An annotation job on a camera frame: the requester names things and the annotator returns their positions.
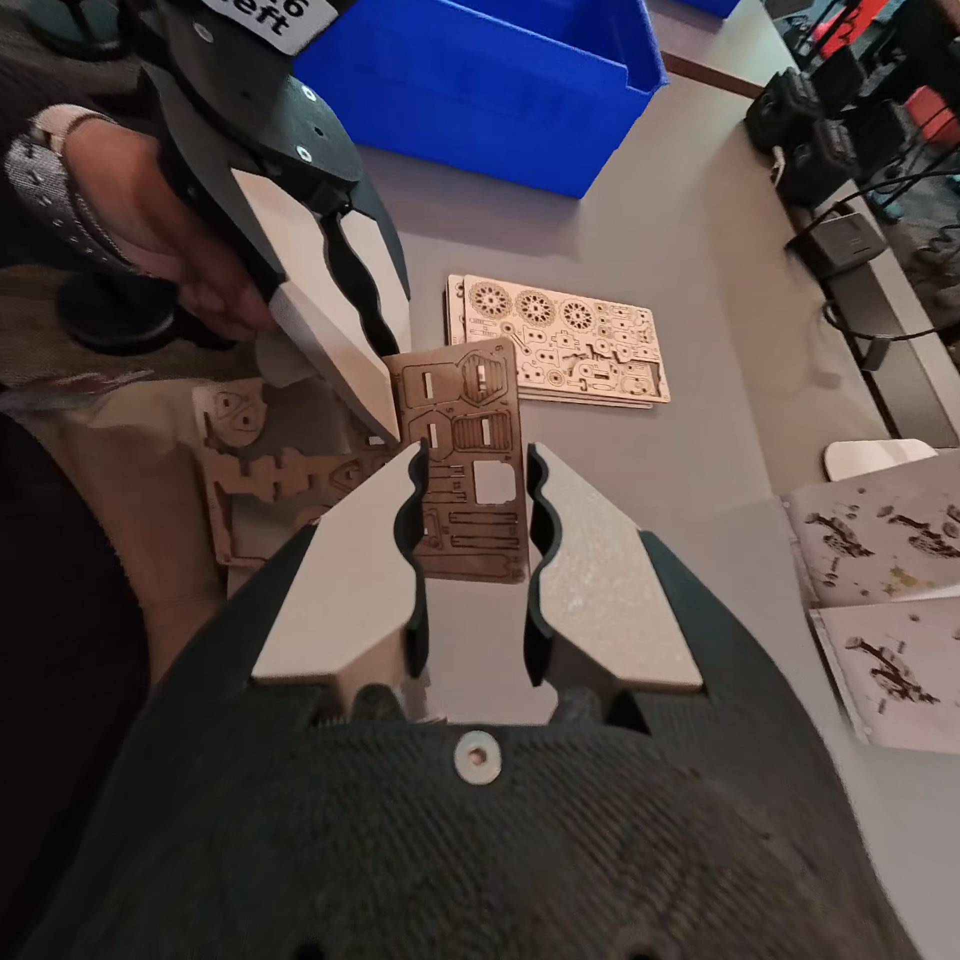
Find folded assembly instruction booklet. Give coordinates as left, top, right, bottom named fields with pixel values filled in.
left=780, top=465, right=960, bottom=757

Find person's left hand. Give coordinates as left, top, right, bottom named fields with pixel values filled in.
left=63, top=123, right=279, bottom=342

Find document stand with white base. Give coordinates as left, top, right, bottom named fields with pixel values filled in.
left=823, top=438, right=940, bottom=483

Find wooden sheet with large cutouts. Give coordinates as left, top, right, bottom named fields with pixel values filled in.
left=191, top=378, right=402, bottom=567

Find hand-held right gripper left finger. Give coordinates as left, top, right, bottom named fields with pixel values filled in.
left=251, top=438, right=432, bottom=700

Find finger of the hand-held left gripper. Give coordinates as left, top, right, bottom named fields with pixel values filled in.
left=322, top=183, right=412, bottom=357
left=231, top=166, right=402, bottom=447

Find wrist watch with grey strap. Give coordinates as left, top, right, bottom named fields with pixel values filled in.
left=3, top=105, right=151, bottom=279

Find stack of wooden puzzle sheets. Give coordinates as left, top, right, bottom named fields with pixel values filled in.
left=444, top=273, right=672, bottom=412

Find black battery charger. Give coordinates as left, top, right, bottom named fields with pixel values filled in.
left=776, top=112, right=864, bottom=210
left=746, top=67, right=826, bottom=155

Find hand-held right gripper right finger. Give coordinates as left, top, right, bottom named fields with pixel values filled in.
left=522, top=441, right=705, bottom=693

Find grey desk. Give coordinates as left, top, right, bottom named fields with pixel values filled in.
left=225, top=0, right=960, bottom=960

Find wooden sheet with slotted panels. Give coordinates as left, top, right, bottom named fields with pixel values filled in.
left=382, top=337, right=531, bottom=588

